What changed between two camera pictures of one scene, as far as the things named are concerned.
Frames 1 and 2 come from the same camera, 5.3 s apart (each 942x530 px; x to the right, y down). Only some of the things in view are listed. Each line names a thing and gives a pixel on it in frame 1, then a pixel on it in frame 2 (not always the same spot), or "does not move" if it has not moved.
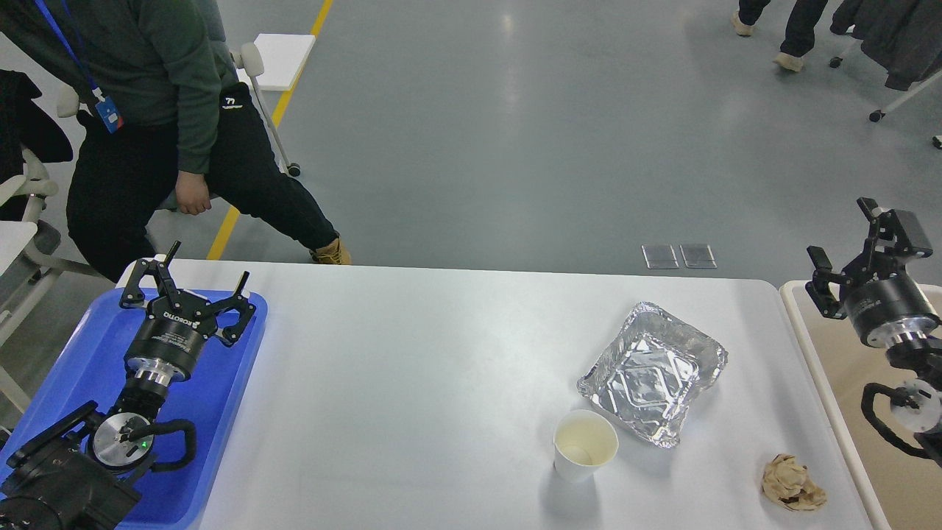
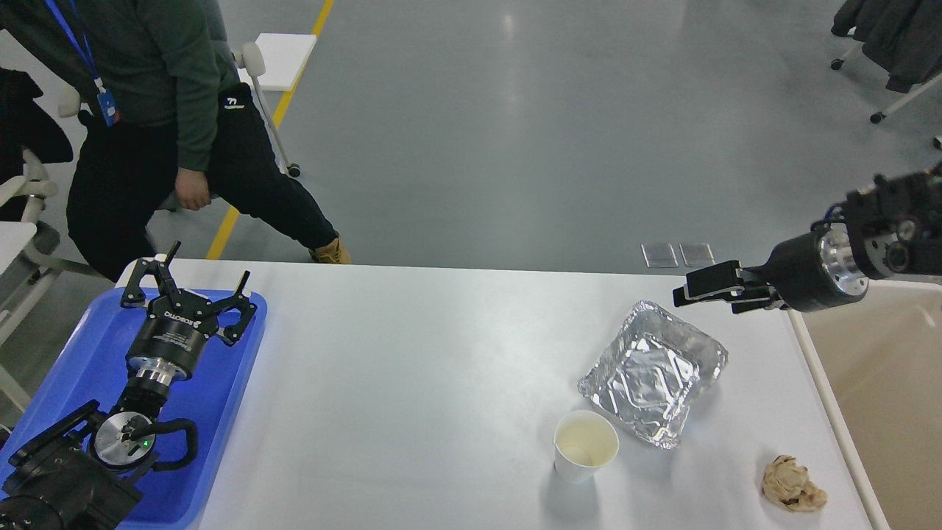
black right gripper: (882, 299) → (812, 271)
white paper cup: (583, 441) does not move
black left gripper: (169, 339) does not move
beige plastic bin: (907, 489) does not move
